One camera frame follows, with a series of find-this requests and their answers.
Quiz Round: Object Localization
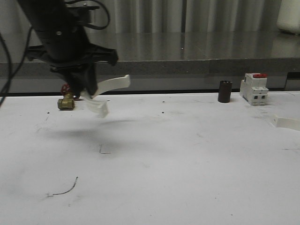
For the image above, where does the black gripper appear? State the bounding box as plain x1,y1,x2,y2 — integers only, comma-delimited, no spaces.
27,44,118,98

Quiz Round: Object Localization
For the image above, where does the white pipe clamp half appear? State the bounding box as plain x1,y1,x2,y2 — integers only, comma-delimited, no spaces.
270,115,300,131
81,75,131,118

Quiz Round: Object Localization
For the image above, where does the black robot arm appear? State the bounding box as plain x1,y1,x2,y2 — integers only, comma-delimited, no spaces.
18,0,118,98

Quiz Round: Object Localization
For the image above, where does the brass valve red handwheel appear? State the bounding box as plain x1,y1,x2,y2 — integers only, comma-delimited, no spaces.
57,83,79,111

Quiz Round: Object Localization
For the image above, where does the grey curtain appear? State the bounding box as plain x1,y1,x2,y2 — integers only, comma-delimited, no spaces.
0,0,282,35

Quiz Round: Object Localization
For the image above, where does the grey stone countertop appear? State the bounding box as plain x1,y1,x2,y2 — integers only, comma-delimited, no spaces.
0,30,300,77

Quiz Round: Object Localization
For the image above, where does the dark brown cylindrical capacitor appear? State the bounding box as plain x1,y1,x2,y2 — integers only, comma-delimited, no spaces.
218,81,233,103

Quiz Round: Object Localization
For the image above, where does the white rice cooker appliance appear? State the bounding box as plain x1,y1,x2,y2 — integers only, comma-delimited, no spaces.
277,0,300,35

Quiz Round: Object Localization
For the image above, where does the black cable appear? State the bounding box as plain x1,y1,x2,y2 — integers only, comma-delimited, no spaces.
0,25,35,106

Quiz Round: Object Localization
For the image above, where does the white circuit breaker red switch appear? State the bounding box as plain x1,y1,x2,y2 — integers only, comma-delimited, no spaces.
240,73,269,105

